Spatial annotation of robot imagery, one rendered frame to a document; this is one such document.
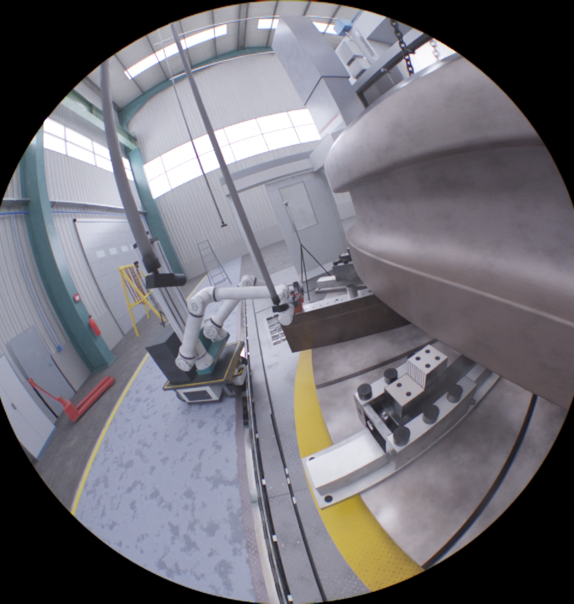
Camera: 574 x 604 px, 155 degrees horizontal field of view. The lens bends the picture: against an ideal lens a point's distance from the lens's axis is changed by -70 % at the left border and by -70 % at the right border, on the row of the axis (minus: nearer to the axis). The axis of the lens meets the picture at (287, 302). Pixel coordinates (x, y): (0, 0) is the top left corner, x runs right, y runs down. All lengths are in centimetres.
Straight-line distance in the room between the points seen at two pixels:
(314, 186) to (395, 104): 422
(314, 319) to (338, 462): 114
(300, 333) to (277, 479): 119
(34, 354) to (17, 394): 143
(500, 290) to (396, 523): 97
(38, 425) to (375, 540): 567
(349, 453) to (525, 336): 83
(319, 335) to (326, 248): 326
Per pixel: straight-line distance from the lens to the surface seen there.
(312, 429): 173
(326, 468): 106
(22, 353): 651
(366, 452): 106
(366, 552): 143
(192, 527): 188
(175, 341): 226
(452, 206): 83
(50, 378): 668
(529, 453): 139
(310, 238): 472
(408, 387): 87
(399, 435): 80
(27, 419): 570
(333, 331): 181
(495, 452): 130
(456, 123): 64
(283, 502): 157
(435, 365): 84
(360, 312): 175
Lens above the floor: 143
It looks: 22 degrees down
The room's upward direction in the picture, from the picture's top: 21 degrees counter-clockwise
